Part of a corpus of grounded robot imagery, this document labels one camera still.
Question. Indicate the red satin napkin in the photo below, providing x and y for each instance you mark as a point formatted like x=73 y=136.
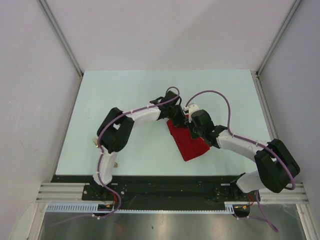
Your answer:
x=189 y=148

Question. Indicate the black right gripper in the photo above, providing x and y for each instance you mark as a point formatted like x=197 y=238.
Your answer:
x=193 y=136

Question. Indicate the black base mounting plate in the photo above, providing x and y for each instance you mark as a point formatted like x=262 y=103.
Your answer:
x=168 y=193

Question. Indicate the white slotted cable duct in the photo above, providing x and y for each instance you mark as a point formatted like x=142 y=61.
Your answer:
x=95 y=208

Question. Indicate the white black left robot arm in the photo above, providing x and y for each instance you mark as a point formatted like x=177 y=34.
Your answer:
x=115 y=130

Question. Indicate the right aluminium frame post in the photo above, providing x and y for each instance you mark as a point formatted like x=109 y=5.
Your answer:
x=279 y=35

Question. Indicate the aluminium right side rail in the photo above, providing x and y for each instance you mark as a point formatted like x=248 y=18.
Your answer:
x=266 y=108

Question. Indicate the aluminium frame post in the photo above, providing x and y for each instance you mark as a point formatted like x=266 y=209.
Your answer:
x=51 y=19
x=279 y=35

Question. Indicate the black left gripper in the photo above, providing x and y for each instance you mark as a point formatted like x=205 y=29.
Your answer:
x=179 y=122

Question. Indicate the left aluminium frame post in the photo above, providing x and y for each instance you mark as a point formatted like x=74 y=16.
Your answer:
x=51 y=19

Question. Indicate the aluminium front rail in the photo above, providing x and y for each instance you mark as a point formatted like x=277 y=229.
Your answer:
x=72 y=193

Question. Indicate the aluminium rail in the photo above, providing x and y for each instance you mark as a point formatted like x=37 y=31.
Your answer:
x=72 y=193
x=266 y=108

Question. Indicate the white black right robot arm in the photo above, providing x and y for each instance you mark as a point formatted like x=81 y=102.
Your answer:
x=276 y=167

